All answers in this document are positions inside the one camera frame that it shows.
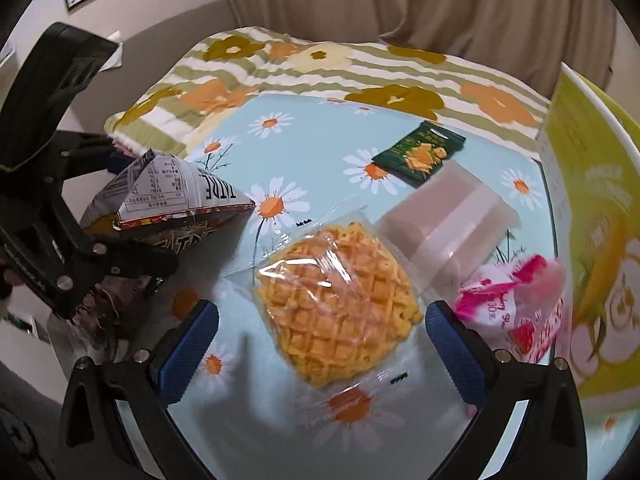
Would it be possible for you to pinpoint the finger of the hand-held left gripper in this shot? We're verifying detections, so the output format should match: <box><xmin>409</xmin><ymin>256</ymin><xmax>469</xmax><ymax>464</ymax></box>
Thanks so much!
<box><xmin>51</xmin><ymin>130</ymin><xmax>117</xmax><ymax>183</ymax></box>
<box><xmin>57</xmin><ymin>241</ymin><xmax>179</xmax><ymax>320</ymax></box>

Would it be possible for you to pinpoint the waffle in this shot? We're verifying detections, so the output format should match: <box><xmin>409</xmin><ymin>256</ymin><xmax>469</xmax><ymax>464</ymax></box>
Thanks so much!
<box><xmin>221</xmin><ymin>200</ymin><xmax>436</xmax><ymax>436</ymax></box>

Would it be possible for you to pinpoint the silver brown snack packet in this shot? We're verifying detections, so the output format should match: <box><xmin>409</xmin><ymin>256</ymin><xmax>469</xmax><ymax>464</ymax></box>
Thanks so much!
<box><xmin>75</xmin><ymin>149</ymin><xmax>257</xmax><ymax>356</ymax></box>

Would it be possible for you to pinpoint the floral striped blanket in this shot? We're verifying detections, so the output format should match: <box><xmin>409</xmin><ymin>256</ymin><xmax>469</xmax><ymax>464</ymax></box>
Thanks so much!
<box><xmin>104</xmin><ymin>27</ymin><xmax>553</xmax><ymax>162</ymax></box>

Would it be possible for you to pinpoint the green cardboard box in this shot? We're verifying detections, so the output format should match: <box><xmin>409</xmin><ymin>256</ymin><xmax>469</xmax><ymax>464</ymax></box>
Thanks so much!
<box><xmin>536</xmin><ymin>62</ymin><xmax>640</xmax><ymax>402</ymax></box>

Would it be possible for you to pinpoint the translucent wrapped brown cake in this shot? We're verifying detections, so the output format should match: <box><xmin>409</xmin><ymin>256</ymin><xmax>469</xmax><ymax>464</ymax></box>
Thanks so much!
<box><xmin>375</xmin><ymin>160</ymin><xmax>521</xmax><ymax>297</ymax></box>

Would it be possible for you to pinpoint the dark green snack packet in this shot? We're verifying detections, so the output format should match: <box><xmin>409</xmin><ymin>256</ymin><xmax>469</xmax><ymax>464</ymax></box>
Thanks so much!
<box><xmin>371</xmin><ymin>121</ymin><xmax>467</xmax><ymax>190</ymax></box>

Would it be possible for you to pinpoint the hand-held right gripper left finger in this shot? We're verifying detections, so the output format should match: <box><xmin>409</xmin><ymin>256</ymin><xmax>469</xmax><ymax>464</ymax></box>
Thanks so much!
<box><xmin>59</xmin><ymin>299</ymin><xmax>221</xmax><ymax>480</ymax></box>

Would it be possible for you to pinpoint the daisy print table cover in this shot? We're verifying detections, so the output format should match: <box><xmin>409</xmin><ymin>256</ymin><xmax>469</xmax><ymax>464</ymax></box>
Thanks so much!
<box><xmin>165</xmin><ymin>92</ymin><xmax>601</xmax><ymax>480</ymax></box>

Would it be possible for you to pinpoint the white paper on wall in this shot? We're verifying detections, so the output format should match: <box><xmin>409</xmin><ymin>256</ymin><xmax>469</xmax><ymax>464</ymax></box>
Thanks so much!
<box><xmin>102</xmin><ymin>30</ymin><xmax>124</xmax><ymax>70</ymax></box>

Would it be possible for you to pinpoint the beige curtain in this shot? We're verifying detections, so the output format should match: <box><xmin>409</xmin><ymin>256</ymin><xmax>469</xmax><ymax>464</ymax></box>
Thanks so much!
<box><xmin>210</xmin><ymin>0</ymin><xmax>617</xmax><ymax>87</ymax></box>

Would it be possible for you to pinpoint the pink white strawberry snack packet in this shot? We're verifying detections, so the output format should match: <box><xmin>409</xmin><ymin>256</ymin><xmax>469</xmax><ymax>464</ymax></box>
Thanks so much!
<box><xmin>454</xmin><ymin>254</ymin><xmax>568</xmax><ymax>366</ymax></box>

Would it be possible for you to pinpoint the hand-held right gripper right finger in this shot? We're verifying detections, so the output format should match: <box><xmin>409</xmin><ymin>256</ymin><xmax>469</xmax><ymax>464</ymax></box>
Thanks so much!
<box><xmin>425</xmin><ymin>300</ymin><xmax>588</xmax><ymax>480</ymax></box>

